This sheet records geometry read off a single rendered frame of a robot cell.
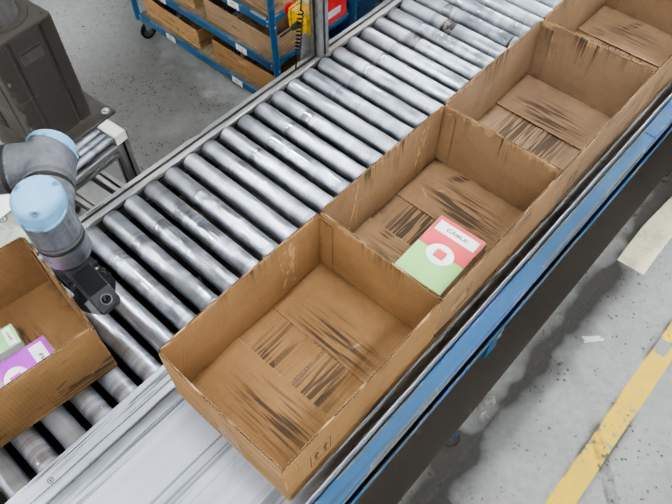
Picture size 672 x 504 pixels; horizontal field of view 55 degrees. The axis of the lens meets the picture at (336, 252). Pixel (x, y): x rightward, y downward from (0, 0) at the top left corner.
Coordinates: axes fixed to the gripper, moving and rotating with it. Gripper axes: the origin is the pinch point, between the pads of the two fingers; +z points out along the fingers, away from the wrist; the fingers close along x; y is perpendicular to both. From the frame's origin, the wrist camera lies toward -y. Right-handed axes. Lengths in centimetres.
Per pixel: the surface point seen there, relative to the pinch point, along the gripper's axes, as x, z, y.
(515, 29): -146, 6, -9
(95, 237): -11.3, 5.4, 22.2
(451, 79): -114, 6, -8
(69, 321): 6.4, 4.5, 7.0
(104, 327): 2.0, 5.4, 0.7
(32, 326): 12.5, 4.4, 11.9
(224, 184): -43.2, 5.5, 11.5
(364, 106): -89, 6, 4
